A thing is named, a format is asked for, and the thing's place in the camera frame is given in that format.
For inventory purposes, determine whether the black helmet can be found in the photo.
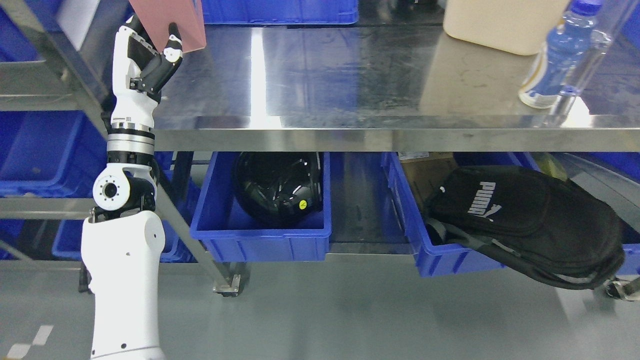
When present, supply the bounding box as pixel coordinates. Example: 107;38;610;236
231;152;324;228

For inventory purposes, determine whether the blue crate on table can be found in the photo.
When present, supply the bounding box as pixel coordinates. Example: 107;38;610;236
201;0;359;25

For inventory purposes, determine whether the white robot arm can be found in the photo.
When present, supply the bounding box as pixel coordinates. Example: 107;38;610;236
81;129;166;360

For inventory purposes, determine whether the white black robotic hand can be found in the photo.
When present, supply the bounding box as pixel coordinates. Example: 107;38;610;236
109;14;183;133

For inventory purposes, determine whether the black Puma backpack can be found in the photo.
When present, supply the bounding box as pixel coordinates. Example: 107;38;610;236
423;165;626;290

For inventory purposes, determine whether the beige plastic container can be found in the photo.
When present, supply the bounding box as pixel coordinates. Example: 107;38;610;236
443;0;569;56

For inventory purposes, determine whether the blue shelf bin left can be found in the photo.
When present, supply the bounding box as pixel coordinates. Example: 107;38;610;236
0;111;106;198

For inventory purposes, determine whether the pink plastic storage box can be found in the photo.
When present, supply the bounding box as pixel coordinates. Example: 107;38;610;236
129;0;207;53

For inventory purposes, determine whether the stainless steel table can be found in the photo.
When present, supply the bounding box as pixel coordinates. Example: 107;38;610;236
80;0;640;301

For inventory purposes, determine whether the cardboard box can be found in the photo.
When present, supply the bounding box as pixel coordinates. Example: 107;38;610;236
397;152;458;212

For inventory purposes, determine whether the blue bin with backpack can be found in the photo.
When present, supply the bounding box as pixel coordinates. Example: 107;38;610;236
381;152;639;277

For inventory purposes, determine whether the steel shelf rack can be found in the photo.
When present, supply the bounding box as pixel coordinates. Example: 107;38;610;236
0;0;196;266

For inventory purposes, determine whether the blue drink bottle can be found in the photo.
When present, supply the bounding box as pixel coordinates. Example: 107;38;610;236
518;0;603;109

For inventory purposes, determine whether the blue bin with helmet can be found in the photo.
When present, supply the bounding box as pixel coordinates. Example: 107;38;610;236
189;152;333;263

